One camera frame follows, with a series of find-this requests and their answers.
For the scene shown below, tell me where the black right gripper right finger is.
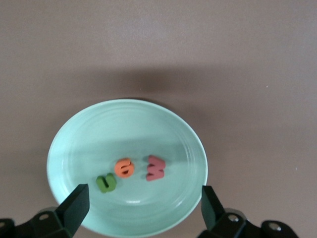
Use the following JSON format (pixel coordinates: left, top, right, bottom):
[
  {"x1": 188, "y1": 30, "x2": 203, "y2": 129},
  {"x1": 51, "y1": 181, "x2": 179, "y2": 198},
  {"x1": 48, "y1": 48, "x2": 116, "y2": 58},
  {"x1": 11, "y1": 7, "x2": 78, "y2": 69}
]
[{"x1": 198, "y1": 185, "x2": 300, "y2": 238}]

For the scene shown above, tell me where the green foam letter u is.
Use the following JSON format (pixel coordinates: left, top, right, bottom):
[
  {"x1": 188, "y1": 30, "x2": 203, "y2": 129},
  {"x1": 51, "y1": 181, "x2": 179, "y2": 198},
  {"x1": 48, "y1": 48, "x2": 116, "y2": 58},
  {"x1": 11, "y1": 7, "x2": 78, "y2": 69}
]
[{"x1": 96, "y1": 173, "x2": 117, "y2": 194}]

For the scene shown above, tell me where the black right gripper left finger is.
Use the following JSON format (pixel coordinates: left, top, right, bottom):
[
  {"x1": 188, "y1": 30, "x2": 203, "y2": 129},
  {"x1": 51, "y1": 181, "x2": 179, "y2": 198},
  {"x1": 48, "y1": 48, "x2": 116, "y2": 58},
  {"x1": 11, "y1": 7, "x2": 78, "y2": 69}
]
[{"x1": 0, "y1": 183, "x2": 90, "y2": 238}]

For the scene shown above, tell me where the orange foam letter e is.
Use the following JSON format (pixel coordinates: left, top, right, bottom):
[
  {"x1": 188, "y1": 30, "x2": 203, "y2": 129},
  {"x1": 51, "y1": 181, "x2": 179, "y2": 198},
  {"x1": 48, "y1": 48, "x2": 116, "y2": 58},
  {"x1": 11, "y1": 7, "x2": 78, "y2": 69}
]
[{"x1": 113, "y1": 158, "x2": 135, "y2": 179}]

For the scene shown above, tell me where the light green plate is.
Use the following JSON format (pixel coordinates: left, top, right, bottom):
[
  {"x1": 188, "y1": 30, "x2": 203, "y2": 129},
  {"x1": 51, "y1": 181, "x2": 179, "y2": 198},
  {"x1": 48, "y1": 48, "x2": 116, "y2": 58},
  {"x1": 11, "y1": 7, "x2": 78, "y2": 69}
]
[{"x1": 46, "y1": 98, "x2": 209, "y2": 238}]

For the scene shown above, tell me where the red foam letter w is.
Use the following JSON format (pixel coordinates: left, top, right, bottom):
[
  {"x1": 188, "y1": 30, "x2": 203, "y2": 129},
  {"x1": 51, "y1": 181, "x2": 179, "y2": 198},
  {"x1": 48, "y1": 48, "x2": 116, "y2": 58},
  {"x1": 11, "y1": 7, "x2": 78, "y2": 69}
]
[{"x1": 145, "y1": 155, "x2": 166, "y2": 182}]

